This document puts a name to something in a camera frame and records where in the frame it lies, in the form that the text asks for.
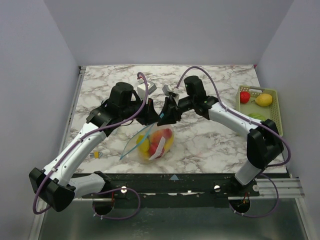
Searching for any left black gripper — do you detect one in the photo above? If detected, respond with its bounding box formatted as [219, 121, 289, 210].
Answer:
[120, 95, 162, 126]

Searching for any red toy chili pepper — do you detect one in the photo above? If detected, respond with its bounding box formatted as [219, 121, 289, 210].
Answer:
[149, 128, 173, 143]

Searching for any clear zip top bag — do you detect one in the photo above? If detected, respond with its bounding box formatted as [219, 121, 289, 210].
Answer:
[120, 123, 175, 163]

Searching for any yellow toy banana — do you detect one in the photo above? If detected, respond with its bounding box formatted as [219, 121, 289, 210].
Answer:
[164, 133, 175, 152]

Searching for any red toy tomato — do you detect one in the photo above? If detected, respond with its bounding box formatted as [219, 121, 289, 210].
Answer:
[148, 142, 165, 158]

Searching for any yellow toy starfruit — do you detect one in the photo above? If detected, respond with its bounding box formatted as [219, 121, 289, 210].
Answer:
[136, 135, 150, 153]

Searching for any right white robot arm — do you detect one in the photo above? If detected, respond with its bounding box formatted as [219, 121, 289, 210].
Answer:
[157, 75, 284, 196]

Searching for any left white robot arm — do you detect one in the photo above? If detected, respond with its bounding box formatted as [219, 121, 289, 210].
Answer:
[28, 82, 159, 212]

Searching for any small yellow connector sticker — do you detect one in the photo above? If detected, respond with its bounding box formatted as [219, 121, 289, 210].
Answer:
[89, 151, 103, 159]

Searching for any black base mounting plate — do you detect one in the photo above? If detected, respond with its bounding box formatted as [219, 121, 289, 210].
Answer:
[83, 173, 260, 208]

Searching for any red toy strawberry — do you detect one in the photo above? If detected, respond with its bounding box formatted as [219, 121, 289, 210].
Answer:
[239, 91, 251, 104]

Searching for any green toy cabbage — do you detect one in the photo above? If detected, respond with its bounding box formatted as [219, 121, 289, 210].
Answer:
[247, 113, 267, 122]

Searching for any beige plastic basket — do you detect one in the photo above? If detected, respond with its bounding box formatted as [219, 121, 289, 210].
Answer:
[235, 85, 283, 136]

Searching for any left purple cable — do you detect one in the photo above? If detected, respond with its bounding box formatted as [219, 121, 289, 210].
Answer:
[33, 71, 149, 221]

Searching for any purple cable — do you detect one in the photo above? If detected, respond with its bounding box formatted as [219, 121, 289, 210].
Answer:
[176, 65, 293, 219]
[33, 71, 149, 221]

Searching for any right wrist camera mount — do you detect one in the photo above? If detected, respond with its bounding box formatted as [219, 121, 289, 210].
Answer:
[162, 84, 180, 99]

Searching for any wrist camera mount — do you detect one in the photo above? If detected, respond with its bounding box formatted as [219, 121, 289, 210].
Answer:
[162, 84, 180, 99]
[136, 79, 158, 98]

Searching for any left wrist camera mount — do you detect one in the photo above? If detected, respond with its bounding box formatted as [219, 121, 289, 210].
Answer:
[136, 79, 158, 98]

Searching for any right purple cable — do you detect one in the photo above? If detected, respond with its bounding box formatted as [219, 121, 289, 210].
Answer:
[176, 65, 293, 219]

